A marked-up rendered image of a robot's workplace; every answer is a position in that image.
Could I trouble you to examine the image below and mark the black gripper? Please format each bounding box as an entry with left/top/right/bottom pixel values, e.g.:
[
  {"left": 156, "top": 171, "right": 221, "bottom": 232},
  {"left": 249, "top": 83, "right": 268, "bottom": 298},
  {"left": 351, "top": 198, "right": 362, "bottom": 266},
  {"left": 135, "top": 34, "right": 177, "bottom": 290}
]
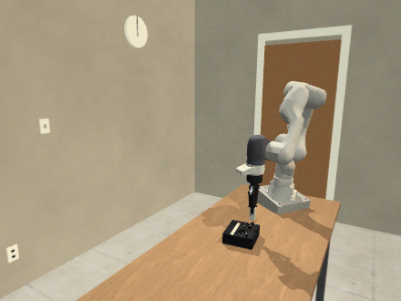
[{"left": 246, "top": 175, "right": 262, "bottom": 220}]

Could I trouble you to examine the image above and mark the black lighting desk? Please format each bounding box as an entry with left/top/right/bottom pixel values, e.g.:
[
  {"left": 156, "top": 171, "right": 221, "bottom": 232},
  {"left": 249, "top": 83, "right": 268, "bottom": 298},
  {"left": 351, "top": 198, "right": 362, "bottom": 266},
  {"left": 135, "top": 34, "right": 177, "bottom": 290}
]
[{"left": 222, "top": 220, "right": 260, "bottom": 250}]

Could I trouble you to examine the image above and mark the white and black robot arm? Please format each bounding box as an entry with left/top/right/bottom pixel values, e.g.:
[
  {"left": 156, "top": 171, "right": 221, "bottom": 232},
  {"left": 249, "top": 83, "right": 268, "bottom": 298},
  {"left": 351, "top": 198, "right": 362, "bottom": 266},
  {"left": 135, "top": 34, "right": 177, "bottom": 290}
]
[{"left": 236, "top": 81, "right": 326, "bottom": 202}]

